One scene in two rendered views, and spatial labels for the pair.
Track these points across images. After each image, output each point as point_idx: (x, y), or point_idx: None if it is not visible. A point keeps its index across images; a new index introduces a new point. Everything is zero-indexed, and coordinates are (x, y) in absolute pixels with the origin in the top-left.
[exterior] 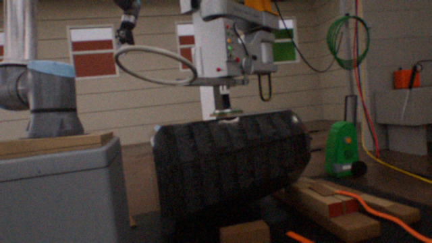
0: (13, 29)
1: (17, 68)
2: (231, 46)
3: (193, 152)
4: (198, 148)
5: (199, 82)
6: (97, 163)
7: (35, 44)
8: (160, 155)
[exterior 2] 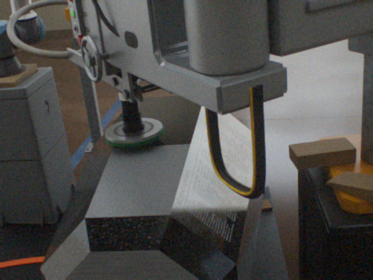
0: None
1: None
2: (76, 10)
3: (93, 152)
4: (96, 151)
5: (75, 61)
6: None
7: (14, 2)
8: None
